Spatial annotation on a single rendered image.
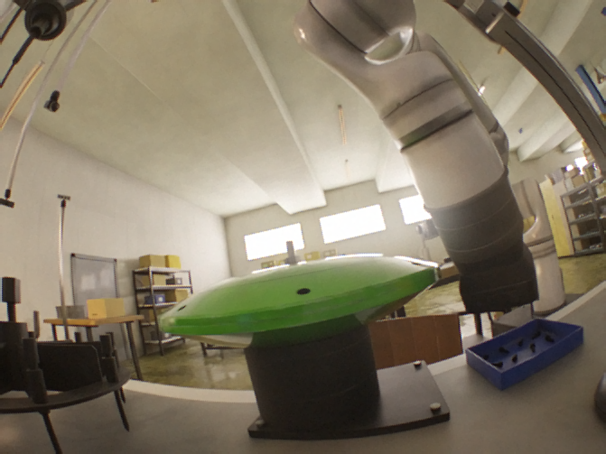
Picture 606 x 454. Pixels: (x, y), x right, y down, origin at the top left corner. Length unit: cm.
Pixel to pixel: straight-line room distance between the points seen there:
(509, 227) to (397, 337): 69
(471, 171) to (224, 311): 18
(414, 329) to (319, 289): 69
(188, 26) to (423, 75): 294
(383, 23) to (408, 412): 33
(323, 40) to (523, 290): 25
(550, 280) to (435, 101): 57
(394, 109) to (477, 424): 26
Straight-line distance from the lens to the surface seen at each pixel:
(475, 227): 19
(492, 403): 28
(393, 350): 88
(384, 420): 27
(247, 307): 15
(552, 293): 70
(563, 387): 29
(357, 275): 17
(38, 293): 497
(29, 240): 504
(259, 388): 28
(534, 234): 67
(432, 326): 79
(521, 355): 36
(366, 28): 21
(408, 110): 18
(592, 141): 52
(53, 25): 29
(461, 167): 18
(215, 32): 309
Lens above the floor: 107
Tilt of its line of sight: 13 degrees up
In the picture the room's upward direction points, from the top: 11 degrees counter-clockwise
